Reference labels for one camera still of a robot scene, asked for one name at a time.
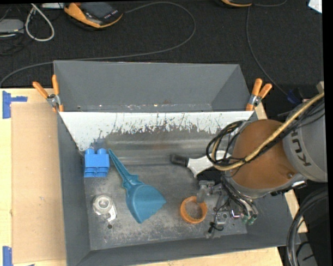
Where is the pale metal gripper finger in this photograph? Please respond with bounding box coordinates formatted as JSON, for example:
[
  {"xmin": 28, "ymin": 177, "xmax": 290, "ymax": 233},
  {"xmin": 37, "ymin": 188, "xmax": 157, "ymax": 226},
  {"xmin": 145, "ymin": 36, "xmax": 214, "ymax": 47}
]
[
  {"xmin": 203, "ymin": 211, "xmax": 231, "ymax": 240},
  {"xmin": 195, "ymin": 179, "xmax": 216, "ymax": 204}
]

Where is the grey metal bin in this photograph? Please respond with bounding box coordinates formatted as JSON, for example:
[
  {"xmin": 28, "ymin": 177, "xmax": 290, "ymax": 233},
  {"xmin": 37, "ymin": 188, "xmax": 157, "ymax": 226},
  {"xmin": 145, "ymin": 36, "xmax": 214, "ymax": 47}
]
[{"xmin": 53, "ymin": 52, "xmax": 302, "ymax": 266}]

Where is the blue plastic scoop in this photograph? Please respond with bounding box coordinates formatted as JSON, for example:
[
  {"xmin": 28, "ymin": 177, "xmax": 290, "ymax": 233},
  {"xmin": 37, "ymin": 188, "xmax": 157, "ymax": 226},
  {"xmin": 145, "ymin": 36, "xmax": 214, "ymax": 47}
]
[{"xmin": 107, "ymin": 146, "xmax": 168, "ymax": 226}]

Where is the clear glass jar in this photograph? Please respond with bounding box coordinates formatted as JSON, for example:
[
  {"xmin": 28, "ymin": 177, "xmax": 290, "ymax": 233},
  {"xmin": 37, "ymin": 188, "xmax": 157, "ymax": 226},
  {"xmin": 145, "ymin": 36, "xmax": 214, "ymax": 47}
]
[{"xmin": 92, "ymin": 194, "xmax": 117, "ymax": 223}]

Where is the blue toy building block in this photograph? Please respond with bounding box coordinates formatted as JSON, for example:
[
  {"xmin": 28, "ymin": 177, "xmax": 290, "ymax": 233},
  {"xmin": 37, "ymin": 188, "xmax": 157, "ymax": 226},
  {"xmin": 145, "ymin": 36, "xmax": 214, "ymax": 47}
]
[{"xmin": 82, "ymin": 147, "xmax": 111, "ymax": 178}]

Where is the brown cardboard board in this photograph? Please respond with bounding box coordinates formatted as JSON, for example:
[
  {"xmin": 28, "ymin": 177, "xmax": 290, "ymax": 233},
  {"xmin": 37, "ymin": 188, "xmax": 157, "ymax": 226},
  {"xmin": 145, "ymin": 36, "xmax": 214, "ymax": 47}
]
[{"xmin": 6, "ymin": 101, "xmax": 69, "ymax": 265}]

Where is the orange plastic ring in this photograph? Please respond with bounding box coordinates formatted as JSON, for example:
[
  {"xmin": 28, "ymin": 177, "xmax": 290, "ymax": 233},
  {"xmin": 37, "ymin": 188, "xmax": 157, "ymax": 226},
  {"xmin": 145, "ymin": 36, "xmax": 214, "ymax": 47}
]
[{"xmin": 179, "ymin": 195, "xmax": 209, "ymax": 225}]

